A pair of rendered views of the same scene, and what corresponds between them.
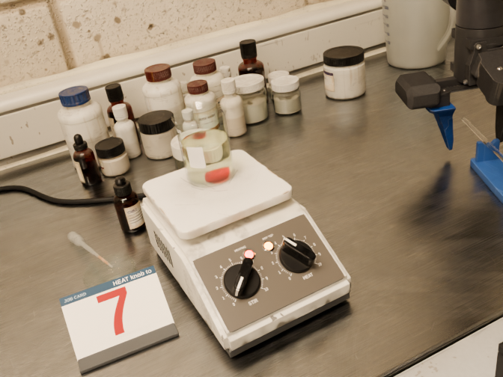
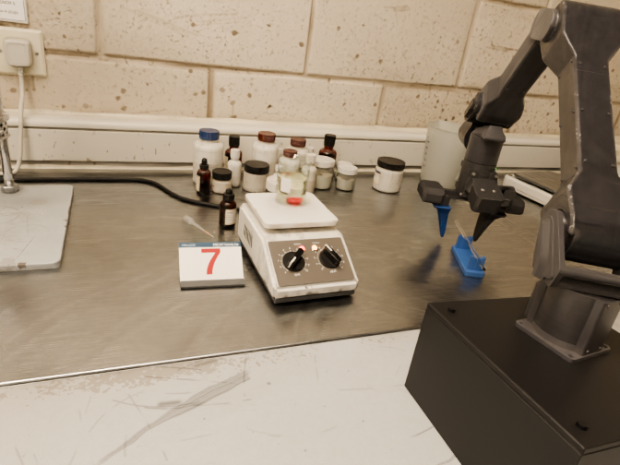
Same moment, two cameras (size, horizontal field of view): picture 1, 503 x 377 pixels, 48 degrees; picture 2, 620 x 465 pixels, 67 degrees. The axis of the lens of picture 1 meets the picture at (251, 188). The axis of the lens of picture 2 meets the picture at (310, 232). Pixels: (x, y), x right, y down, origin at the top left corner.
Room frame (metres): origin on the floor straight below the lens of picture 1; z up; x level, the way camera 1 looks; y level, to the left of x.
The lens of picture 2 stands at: (-0.20, 0.03, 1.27)
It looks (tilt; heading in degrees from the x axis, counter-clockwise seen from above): 25 degrees down; 358
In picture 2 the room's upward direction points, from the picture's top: 8 degrees clockwise
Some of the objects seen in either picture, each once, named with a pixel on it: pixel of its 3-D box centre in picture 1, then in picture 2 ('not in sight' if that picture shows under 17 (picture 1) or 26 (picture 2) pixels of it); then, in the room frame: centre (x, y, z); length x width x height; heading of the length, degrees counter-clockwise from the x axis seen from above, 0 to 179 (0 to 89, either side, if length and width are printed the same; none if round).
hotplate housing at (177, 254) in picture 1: (233, 236); (292, 241); (0.47, 0.03, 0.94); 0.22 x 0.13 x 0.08; 23
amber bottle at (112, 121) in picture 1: (120, 115); (232, 157); (0.83, 0.18, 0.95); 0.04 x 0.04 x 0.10
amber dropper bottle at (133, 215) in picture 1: (126, 202); (228, 206); (0.58, 0.15, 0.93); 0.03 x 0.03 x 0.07
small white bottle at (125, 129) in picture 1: (125, 131); (234, 167); (0.78, 0.17, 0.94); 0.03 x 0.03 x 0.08
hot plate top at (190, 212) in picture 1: (214, 189); (290, 208); (0.49, 0.04, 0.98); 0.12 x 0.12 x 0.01; 23
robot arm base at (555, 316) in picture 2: not in sight; (569, 310); (0.19, -0.25, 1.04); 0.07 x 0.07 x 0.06; 29
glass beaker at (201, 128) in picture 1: (204, 143); (292, 179); (0.51, 0.04, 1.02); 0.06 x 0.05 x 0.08; 6
